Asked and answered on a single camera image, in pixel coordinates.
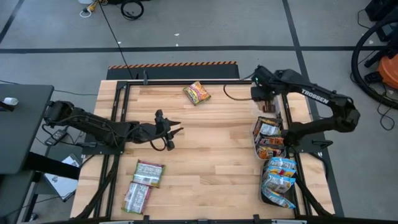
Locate tangled black floor cable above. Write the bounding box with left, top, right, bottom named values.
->
left=375, top=88, right=396, bottom=131

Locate black aluminium table frame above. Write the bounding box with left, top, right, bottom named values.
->
left=73, top=79, right=336, bottom=224

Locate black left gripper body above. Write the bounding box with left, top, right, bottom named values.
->
left=141, top=109, right=175, bottom=152

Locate black equipment case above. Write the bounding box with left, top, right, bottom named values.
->
left=364, top=0, right=398, bottom=22

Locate long black floor cable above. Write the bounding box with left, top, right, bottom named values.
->
left=98, top=0, right=135, bottom=80

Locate black foot pedal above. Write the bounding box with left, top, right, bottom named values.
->
left=363, top=70, right=379, bottom=85

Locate dark grey plastic bin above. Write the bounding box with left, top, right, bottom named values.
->
left=259, top=157, right=298, bottom=209

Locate black vacuum hose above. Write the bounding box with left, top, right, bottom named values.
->
left=350, top=17, right=398, bottom=110

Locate yellow and white plug cable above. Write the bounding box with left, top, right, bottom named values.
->
left=78, top=0, right=100, bottom=19

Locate blue Maruchan noodle packet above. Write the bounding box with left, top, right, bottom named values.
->
left=262, top=187, right=296, bottom=209
left=262, top=174, right=295, bottom=194
left=264, top=166, right=296, bottom=179
left=267, top=157, right=297, bottom=170

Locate white paper sheet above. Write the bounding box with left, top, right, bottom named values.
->
left=43, top=154, right=82, bottom=202

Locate black mat with hazard stripe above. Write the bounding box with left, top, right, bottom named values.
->
left=106, top=61, right=241, bottom=80

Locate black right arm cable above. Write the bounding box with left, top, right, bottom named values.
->
left=223, top=83, right=254, bottom=102

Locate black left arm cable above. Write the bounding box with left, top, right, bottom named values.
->
left=150, top=136, right=169, bottom=152

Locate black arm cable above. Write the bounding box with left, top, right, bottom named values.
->
left=223, top=83, right=254, bottom=102
left=150, top=136, right=169, bottom=152

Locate coiled black cable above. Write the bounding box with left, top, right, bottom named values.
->
left=120, top=0, right=146, bottom=21

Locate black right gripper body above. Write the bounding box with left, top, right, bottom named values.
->
left=250, top=85, right=278, bottom=106

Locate black desk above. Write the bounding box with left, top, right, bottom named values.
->
left=0, top=83, right=55, bottom=175

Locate orange shop vacuum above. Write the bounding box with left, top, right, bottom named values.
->
left=377, top=53, right=398, bottom=91

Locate thin black floor cable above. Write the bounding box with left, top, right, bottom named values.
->
left=0, top=79, right=100, bottom=97

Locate black power adapter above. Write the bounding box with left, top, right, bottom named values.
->
left=44, top=128, right=68, bottom=147

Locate black Maruchan noodle packet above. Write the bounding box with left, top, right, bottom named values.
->
left=256, top=136, right=285, bottom=147
left=259, top=123, right=282, bottom=137
left=256, top=145, right=284, bottom=160
left=253, top=116, right=283, bottom=138

